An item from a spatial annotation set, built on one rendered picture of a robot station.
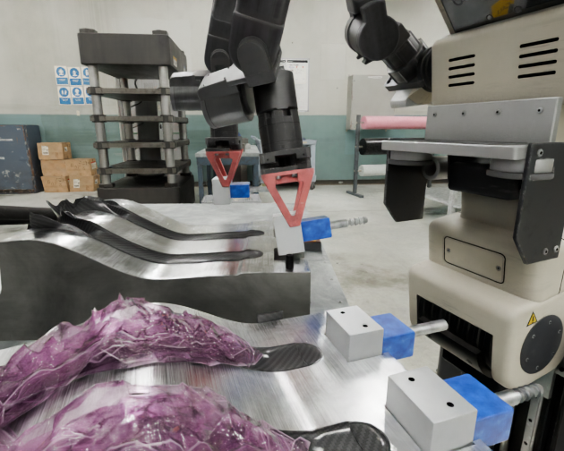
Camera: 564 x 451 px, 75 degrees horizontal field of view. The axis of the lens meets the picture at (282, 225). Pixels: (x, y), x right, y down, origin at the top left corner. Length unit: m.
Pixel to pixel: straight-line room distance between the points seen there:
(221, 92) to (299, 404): 0.39
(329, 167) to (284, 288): 6.75
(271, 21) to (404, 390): 0.38
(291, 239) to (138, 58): 4.13
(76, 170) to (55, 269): 6.73
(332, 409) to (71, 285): 0.35
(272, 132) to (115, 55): 4.15
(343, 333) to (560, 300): 0.46
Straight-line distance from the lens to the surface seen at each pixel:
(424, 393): 0.30
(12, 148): 7.50
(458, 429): 0.30
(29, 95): 7.91
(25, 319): 0.58
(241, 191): 0.78
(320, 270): 0.71
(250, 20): 0.46
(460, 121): 0.69
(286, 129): 0.49
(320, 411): 0.31
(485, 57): 0.70
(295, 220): 0.49
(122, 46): 4.59
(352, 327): 0.36
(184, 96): 0.77
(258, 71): 0.47
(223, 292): 0.47
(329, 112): 7.15
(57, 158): 7.30
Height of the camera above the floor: 1.06
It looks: 15 degrees down
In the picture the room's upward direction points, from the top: straight up
